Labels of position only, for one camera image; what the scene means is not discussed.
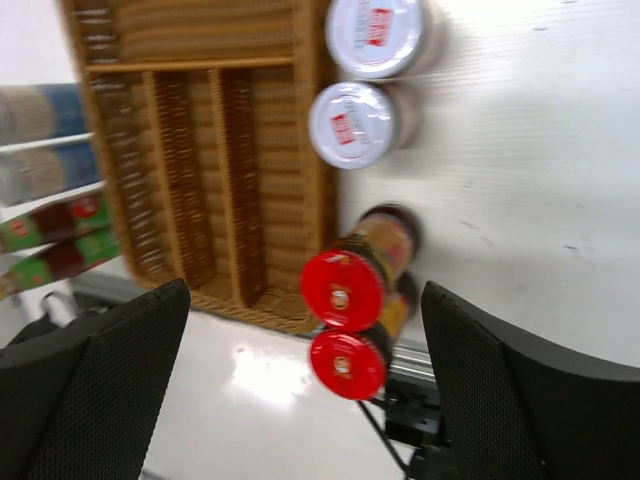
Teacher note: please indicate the white-lid jar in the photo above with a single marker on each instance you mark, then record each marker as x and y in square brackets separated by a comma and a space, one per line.
[383, 39]
[354, 124]

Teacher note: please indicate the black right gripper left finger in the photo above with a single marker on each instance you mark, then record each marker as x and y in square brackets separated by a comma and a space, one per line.
[82, 402]

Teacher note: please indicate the red-lid sauce jar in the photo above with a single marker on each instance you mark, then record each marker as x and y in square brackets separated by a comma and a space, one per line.
[353, 359]
[350, 283]

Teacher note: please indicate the wicker divided basket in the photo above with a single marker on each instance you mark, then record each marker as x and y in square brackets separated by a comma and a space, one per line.
[199, 112]

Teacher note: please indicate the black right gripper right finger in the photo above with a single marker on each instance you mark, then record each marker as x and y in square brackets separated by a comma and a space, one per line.
[518, 406]

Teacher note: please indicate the green-label sauce bottle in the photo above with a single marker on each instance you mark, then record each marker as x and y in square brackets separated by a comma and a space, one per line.
[60, 261]
[54, 222]

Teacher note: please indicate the silver-top blue can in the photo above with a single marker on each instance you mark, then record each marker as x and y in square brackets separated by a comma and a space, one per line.
[31, 113]
[36, 173]

